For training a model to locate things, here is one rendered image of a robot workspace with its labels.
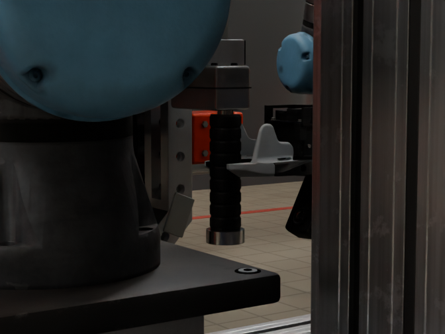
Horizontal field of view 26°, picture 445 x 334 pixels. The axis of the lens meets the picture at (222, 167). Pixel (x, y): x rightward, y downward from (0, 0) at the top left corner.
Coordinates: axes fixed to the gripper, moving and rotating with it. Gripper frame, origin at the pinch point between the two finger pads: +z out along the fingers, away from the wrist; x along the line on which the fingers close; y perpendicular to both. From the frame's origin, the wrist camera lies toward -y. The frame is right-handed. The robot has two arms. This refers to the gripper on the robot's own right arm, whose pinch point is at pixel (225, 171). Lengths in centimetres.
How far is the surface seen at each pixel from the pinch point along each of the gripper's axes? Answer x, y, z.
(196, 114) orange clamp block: -20.6, 5.3, -10.7
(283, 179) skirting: -512, -80, -451
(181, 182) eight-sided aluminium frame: -20.5, -3.9, -8.2
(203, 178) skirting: -515, -75, -373
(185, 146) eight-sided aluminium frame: -20.5, 1.0, -8.8
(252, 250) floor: -297, -83, -245
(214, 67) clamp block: 1.2, 11.8, 2.4
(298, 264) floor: -256, -83, -240
